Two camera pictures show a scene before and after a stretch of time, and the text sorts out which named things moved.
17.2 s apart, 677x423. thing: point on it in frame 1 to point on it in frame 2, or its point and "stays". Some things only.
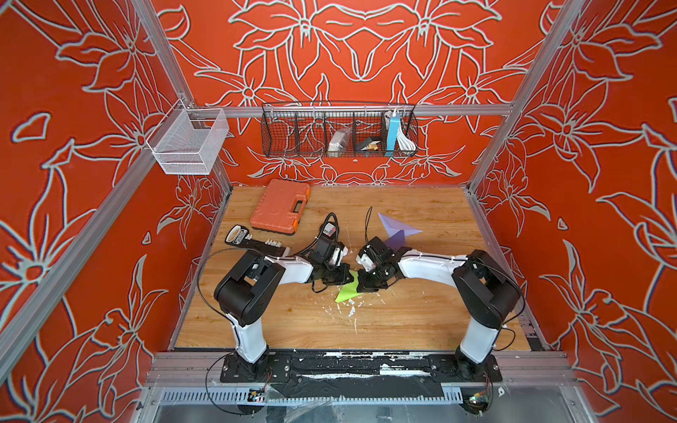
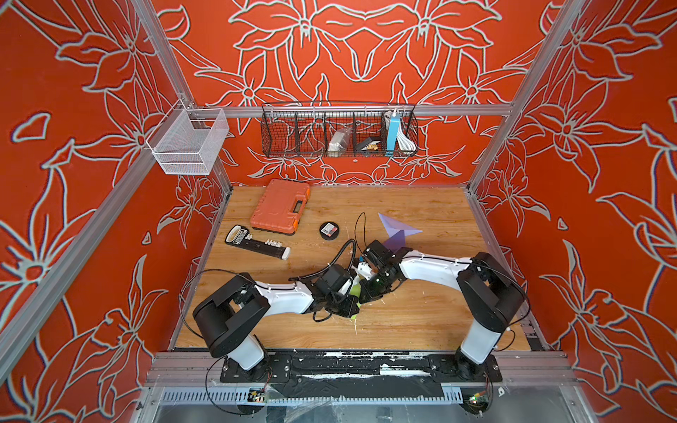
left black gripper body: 334,276 to 339,305
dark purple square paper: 397,241 stays
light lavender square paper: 393,226 stays
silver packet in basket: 338,143 stays
